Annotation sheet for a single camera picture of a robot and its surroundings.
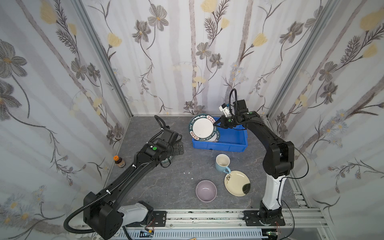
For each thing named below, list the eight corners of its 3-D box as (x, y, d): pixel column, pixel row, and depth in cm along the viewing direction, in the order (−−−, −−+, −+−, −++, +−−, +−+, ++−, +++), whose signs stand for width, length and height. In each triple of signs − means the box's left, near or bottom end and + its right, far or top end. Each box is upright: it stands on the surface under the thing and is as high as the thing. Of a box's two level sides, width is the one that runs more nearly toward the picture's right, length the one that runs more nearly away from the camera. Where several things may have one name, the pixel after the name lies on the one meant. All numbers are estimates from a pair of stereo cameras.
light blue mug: (215, 177, 90) (217, 169, 82) (213, 161, 97) (215, 153, 89) (228, 177, 90) (232, 169, 82) (226, 161, 97) (229, 153, 89)
